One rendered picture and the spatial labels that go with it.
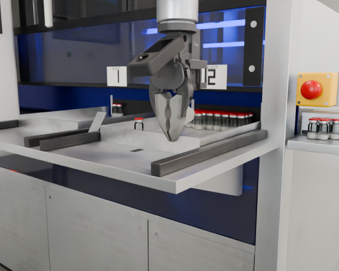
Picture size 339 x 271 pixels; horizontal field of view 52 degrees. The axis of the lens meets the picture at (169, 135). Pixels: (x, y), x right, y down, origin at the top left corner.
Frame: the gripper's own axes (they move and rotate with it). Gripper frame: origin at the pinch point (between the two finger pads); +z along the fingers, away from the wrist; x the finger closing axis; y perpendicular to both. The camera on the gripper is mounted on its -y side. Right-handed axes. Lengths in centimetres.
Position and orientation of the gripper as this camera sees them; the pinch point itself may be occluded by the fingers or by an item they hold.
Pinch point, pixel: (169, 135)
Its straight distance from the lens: 65.1
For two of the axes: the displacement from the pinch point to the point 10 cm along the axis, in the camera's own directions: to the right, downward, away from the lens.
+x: -8.0, -1.0, 5.9
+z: 0.0, 9.9, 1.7
